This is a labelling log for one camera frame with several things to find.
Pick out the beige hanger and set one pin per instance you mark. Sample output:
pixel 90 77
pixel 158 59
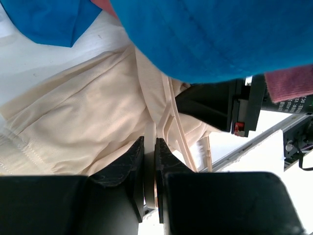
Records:
pixel 181 132

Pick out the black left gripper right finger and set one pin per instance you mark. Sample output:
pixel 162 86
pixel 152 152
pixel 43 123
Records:
pixel 235 203

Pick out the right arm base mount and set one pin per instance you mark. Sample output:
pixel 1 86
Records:
pixel 298 141

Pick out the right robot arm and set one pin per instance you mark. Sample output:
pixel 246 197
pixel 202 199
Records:
pixel 299 105

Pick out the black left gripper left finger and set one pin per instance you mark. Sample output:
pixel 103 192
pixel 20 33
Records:
pixel 109 202

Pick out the blue t-shirt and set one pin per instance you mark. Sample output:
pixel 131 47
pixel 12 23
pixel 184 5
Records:
pixel 52 22

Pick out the beige trousers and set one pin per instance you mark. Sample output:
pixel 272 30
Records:
pixel 84 118

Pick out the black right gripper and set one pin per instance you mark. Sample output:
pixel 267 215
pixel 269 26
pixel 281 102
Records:
pixel 229 106

